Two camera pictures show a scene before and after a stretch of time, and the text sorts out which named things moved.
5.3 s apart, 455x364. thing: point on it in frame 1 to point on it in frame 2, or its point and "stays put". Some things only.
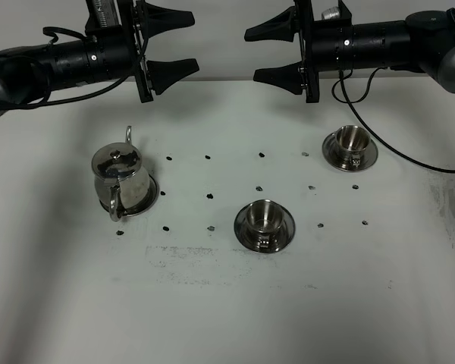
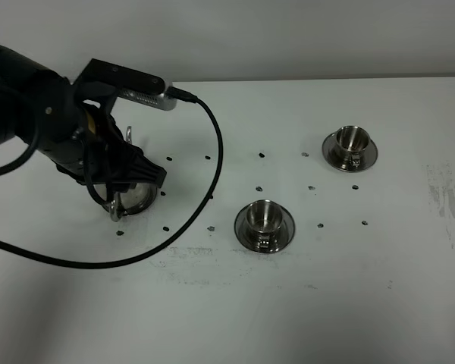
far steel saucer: [329, 152] stays put
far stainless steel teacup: [352, 141] stays put
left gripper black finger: [162, 74] to [138, 167]
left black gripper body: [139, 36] to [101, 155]
